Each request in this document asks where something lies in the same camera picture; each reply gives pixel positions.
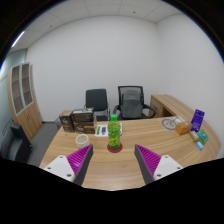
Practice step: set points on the green plastic drink bottle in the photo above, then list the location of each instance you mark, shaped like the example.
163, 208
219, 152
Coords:
114, 135

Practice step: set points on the wooden side desk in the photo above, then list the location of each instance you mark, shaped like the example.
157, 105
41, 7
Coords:
166, 103

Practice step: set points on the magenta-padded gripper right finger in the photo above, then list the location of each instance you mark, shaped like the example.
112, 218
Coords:
163, 165

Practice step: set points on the black mesh office chair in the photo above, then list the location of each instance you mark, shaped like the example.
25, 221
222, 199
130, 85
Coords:
148, 111

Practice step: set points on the white printed leaflet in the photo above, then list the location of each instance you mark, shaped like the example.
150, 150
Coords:
101, 130

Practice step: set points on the small green box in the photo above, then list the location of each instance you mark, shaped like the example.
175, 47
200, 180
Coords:
202, 136

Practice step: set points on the grey backpack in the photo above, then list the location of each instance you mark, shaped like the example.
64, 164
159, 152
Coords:
132, 105

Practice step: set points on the wooden cabinet with glass doors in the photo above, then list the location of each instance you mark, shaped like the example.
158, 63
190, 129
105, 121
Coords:
28, 116

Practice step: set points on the small light blue packet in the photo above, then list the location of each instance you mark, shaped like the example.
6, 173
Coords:
200, 145

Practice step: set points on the rectangular ceiling light panel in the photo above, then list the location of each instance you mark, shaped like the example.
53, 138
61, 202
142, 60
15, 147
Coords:
18, 39

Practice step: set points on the tall dark brown carton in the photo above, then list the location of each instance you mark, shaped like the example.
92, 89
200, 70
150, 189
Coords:
65, 121

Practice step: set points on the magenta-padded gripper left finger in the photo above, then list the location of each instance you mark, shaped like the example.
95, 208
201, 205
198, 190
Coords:
63, 165

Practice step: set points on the purple upright box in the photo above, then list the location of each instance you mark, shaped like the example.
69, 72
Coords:
197, 120

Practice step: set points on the black leather sofa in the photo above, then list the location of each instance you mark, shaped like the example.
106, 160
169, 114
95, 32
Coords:
13, 145

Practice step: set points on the white and pink ceramic cup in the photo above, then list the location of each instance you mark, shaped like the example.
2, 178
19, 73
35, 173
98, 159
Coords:
82, 141

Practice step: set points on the small yellow box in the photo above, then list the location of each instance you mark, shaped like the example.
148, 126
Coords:
194, 136

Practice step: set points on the brown and tan carton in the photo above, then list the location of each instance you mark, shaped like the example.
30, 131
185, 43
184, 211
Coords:
85, 128

